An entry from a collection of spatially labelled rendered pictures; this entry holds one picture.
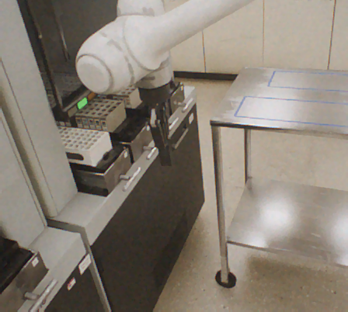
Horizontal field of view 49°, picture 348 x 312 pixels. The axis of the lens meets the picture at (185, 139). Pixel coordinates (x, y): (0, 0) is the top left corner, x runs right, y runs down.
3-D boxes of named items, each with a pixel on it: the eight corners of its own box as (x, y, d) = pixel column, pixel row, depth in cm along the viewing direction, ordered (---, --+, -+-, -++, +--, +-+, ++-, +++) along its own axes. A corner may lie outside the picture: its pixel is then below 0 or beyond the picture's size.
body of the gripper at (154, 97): (141, 76, 94) (147, 109, 99) (133, 91, 87) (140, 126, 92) (172, 74, 92) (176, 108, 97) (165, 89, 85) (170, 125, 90)
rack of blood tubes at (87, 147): (11, 156, 114) (4, 139, 111) (33, 139, 122) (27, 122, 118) (95, 170, 104) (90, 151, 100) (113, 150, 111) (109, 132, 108)
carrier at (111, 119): (121, 116, 125) (118, 100, 122) (127, 117, 124) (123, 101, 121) (103, 135, 116) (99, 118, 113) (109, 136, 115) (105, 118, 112)
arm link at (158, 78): (124, 67, 84) (130, 92, 87) (165, 66, 82) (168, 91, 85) (134, 53, 91) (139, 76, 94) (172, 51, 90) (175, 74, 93)
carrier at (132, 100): (141, 96, 137) (139, 81, 134) (147, 96, 136) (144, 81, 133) (127, 111, 128) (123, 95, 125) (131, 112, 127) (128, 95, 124)
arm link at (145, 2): (136, 50, 92) (112, 72, 82) (123, -17, 84) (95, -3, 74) (179, 50, 89) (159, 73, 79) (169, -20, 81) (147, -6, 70)
